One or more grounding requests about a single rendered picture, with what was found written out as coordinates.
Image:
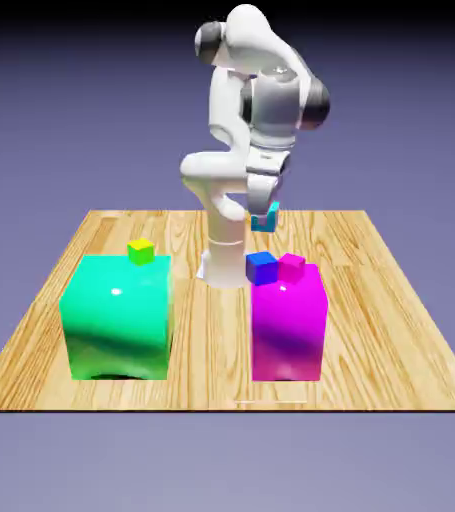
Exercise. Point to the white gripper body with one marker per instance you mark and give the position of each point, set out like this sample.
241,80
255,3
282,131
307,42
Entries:
260,194

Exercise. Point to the small cyan cube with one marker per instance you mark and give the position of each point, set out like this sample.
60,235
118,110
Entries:
274,214

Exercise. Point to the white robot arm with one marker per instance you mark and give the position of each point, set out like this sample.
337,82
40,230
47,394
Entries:
227,120

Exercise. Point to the small blue cube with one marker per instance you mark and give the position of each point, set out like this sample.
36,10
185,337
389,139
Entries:
261,268

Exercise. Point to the small magenta cube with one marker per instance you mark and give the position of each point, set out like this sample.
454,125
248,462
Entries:
292,268

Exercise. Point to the small yellow cube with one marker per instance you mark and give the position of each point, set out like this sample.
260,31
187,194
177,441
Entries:
140,252

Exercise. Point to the large magenta box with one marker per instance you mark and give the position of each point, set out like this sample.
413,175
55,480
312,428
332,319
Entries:
289,324

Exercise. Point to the large green box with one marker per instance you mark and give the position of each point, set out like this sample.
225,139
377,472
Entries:
117,316

